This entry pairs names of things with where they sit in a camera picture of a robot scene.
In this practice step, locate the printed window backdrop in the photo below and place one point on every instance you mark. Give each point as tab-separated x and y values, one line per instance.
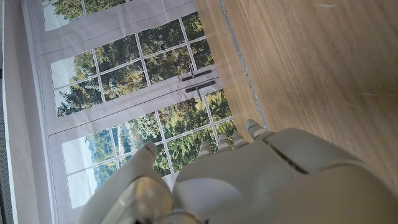
124	102

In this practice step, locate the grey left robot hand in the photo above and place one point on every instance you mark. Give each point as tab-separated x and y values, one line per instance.
264	186

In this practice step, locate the dark grey door panel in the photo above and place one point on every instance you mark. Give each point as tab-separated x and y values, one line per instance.
2	186

